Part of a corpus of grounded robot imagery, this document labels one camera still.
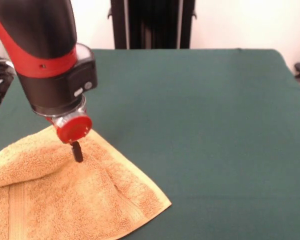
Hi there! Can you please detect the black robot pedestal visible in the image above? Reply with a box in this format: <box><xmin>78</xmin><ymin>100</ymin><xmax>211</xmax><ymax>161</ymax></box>
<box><xmin>107</xmin><ymin>0</ymin><xmax>198</xmax><ymax>50</ymax></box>

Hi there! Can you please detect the white cable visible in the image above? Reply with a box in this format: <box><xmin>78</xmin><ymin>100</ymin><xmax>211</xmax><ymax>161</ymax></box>
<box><xmin>0</xmin><ymin>58</ymin><xmax>16</xmax><ymax>70</ymax></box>

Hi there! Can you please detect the dark green table cloth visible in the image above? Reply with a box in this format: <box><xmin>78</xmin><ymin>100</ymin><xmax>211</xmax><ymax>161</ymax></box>
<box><xmin>0</xmin><ymin>48</ymin><xmax>300</xmax><ymax>240</ymax></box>

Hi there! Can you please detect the black cable pile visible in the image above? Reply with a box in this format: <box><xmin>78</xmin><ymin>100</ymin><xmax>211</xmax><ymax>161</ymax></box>
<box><xmin>0</xmin><ymin>58</ymin><xmax>18</xmax><ymax>109</ymax></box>

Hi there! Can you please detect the orange terry towel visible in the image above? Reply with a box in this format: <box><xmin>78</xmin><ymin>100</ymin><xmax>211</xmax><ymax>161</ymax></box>
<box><xmin>0</xmin><ymin>124</ymin><xmax>173</xmax><ymax>240</ymax></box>

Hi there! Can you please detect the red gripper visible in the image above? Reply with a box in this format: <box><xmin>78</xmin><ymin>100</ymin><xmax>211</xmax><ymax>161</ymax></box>
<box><xmin>45</xmin><ymin>115</ymin><xmax>94</xmax><ymax>164</ymax></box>

